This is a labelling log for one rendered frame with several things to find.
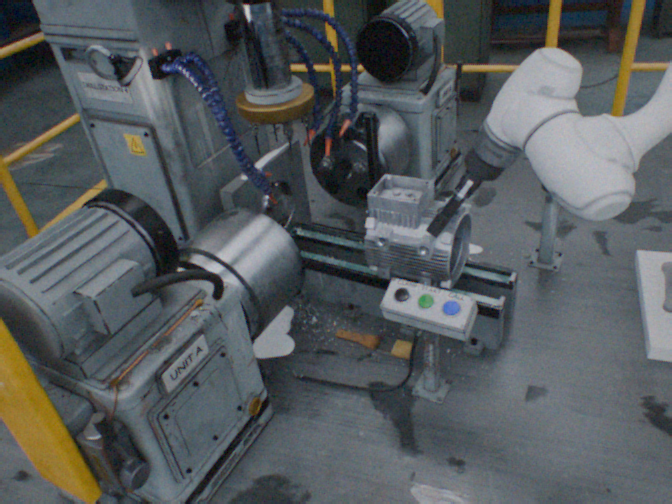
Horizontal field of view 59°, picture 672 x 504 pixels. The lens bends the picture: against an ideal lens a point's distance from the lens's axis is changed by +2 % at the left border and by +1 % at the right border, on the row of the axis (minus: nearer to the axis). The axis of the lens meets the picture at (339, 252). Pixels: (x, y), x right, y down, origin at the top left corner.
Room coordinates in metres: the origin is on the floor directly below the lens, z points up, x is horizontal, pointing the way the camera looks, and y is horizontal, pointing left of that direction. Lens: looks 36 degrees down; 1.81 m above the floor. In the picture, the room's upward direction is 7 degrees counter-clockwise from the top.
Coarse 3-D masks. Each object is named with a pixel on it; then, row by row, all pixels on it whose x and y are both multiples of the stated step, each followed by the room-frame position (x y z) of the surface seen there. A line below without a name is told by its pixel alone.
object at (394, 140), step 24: (336, 120) 1.52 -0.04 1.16; (360, 120) 1.49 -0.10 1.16; (384, 120) 1.51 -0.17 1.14; (312, 144) 1.51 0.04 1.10; (336, 144) 1.46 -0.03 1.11; (360, 144) 1.43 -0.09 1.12; (384, 144) 1.43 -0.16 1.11; (408, 144) 1.51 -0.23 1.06; (312, 168) 1.52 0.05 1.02; (336, 168) 1.47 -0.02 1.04; (360, 168) 1.40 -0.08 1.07; (384, 168) 1.39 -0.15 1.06; (336, 192) 1.47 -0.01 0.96; (360, 192) 1.42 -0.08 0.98
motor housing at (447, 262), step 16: (432, 208) 1.09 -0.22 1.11; (464, 208) 1.09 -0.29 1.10; (384, 224) 1.10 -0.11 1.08; (448, 224) 1.04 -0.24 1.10; (464, 224) 1.13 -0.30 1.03; (368, 240) 1.09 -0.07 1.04; (400, 240) 1.05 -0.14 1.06; (416, 240) 1.04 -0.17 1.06; (464, 240) 1.12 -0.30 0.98; (368, 256) 1.08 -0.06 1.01; (384, 256) 1.06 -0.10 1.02; (400, 256) 1.04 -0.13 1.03; (416, 256) 1.02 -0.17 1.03; (432, 256) 1.00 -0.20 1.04; (448, 256) 0.99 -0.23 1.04; (464, 256) 1.10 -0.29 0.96; (400, 272) 1.05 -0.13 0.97; (416, 272) 1.02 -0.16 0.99; (432, 272) 1.00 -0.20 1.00; (448, 272) 0.99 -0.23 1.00
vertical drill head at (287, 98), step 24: (240, 24) 1.29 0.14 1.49; (264, 24) 1.26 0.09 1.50; (264, 48) 1.26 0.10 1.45; (264, 72) 1.26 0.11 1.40; (288, 72) 1.28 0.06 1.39; (240, 96) 1.31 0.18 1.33; (264, 96) 1.24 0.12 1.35; (288, 96) 1.24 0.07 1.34; (312, 96) 1.27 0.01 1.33; (264, 120) 1.21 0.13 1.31; (288, 120) 1.22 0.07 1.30
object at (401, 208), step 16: (384, 176) 1.19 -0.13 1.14; (400, 176) 1.18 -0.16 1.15; (384, 192) 1.17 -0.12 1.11; (400, 192) 1.13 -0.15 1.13; (416, 192) 1.15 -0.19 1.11; (432, 192) 1.13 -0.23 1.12; (384, 208) 1.10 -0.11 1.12; (400, 208) 1.08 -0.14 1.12; (416, 208) 1.06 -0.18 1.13; (400, 224) 1.08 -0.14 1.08; (416, 224) 1.06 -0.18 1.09
